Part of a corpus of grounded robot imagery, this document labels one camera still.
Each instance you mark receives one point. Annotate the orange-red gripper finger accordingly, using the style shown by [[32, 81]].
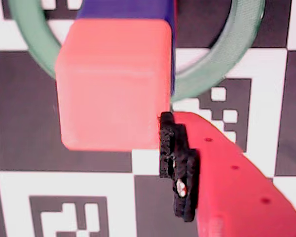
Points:
[[224, 185]]

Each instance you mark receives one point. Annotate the orange cube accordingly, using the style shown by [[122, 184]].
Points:
[[113, 86]]

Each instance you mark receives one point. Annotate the blue cube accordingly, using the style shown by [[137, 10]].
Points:
[[125, 8]]

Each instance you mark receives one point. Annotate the black white marker checkerboard mat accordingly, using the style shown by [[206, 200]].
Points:
[[64, 160]]

